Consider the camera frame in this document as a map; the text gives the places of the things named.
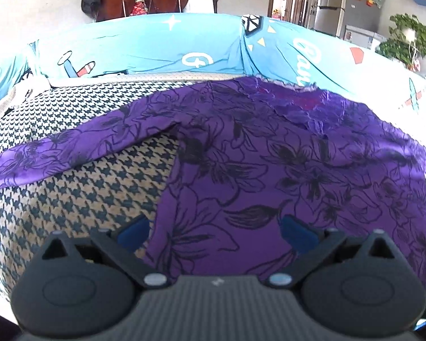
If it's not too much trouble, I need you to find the houndstooth sofa seat cover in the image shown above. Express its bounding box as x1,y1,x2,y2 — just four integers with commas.
0,73,426,304

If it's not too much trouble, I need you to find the purple floral garment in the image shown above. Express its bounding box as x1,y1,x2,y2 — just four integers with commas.
0,76,426,292

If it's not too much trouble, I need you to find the white chest freezer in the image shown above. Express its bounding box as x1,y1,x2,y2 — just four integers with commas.
344,24,387,52

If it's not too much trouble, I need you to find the blue printed sofa backrest cover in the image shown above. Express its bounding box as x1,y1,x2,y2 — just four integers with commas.
0,12,426,114

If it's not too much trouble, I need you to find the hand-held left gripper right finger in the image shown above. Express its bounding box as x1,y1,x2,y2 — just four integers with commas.
268,216,403,288

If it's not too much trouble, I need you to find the silver refrigerator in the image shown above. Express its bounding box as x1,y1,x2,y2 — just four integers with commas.
307,0,382,38

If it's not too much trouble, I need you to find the white-clothed dining table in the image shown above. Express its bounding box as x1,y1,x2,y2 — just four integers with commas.
186,0,214,14

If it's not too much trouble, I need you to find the leafy potted plant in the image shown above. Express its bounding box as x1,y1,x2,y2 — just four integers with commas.
376,13,426,70

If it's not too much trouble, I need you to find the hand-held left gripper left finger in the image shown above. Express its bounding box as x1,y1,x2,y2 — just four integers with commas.
34,216,171,288

